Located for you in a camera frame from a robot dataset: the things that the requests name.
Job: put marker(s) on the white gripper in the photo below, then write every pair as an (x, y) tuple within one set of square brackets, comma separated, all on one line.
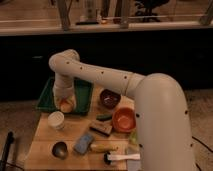
[(63, 88)]

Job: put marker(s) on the brown wooden block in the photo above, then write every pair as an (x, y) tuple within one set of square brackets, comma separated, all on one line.
[(101, 127)]

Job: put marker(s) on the black pole stand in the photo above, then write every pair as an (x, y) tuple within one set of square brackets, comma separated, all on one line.
[(6, 149)]

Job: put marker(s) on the green cucumber piece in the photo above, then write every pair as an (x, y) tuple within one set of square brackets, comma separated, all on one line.
[(104, 117)]

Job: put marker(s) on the white handled brush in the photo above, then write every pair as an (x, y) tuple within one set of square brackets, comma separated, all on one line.
[(108, 157)]

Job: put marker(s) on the orange bowl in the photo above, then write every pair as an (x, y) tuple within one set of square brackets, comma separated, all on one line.
[(123, 120)]

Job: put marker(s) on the green plastic tray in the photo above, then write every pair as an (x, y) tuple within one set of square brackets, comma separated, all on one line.
[(83, 93)]

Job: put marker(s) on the black office chair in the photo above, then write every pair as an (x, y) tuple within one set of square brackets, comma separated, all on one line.
[(144, 9)]

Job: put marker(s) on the metal cup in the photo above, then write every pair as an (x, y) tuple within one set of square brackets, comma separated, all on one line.
[(60, 150)]

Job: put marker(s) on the blue sponge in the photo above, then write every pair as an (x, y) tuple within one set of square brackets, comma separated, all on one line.
[(82, 144)]

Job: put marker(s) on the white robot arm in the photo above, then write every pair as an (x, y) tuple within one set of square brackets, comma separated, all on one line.
[(161, 112)]

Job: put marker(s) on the white paper cup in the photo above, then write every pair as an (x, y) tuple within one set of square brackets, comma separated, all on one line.
[(56, 120)]

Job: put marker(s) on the grey cloth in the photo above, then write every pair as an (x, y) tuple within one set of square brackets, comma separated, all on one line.
[(133, 164)]

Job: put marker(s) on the green cup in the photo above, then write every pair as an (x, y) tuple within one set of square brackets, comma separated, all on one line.
[(133, 138)]

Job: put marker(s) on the dark brown bowl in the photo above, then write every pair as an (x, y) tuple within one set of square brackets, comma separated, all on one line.
[(109, 99)]

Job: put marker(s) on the red yellow apple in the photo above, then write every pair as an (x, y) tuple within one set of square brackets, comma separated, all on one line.
[(66, 107)]

